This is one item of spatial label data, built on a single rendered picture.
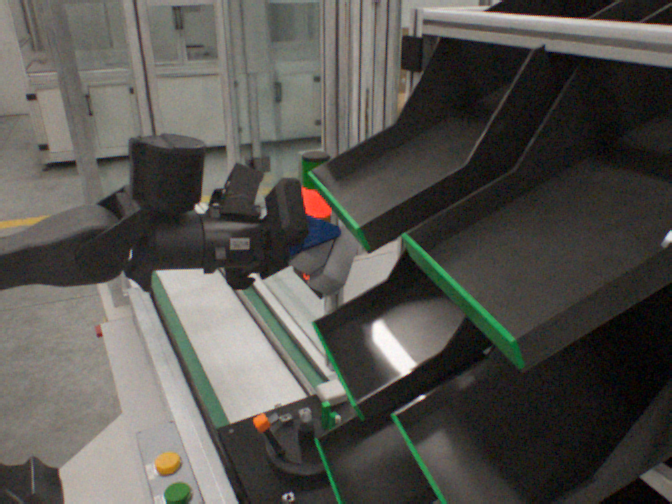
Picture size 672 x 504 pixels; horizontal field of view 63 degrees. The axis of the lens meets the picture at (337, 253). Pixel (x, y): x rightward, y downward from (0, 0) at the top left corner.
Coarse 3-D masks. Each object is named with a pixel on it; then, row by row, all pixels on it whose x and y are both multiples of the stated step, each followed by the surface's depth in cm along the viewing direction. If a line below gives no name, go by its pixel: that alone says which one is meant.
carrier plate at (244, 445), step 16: (304, 400) 104; (256, 416) 100; (224, 432) 97; (240, 432) 97; (256, 432) 97; (224, 448) 96; (240, 448) 94; (256, 448) 94; (240, 464) 90; (256, 464) 90; (240, 480) 88; (256, 480) 88; (272, 480) 88; (288, 480) 88; (320, 480) 87; (256, 496) 85; (272, 496) 85; (304, 496) 85; (320, 496) 85
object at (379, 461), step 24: (432, 384) 65; (336, 432) 64; (360, 432) 64; (384, 432) 63; (336, 456) 63; (360, 456) 62; (384, 456) 60; (408, 456) 59; (336, 480) 60; (360, 480) 59; (384, 480) 58; (408, 480) 57
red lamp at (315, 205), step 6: (306, 192) 94; (312, 192) 94; (306, 198) 95; (312, 198) 94; (318, 198) 94; (306, 204) 95; (312, 204) 95; (318, 204) 95; (324, 204) 95; (306, 210) 96; (312, 210) 95; (318, 210) 95; (324, 210) 96; (330, 210) 97; (318, 216) 96; (324, 216) 96
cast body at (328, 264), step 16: (336, 240) 62; (352, 240) 63; (304, 256) 60; (320, 256) 60; (336, 256) 61; (352, 256) 62; (304, 272) 63; (320, 272) 60; (336, 272) 60; (320, 288) 62; (336, 288) 61
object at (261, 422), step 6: (264, 414) 86; (276, 414) 87; (258, 420) 85; (264, 420) 85; (270, 420) 87; (276, 420) 86; (258, 426) 85; (264, 426) 85; (264, 432) 86; (270, 432) 87; (270, 438) 87; (276, 438) 88; (276, 444) 88; (276, 450) 89
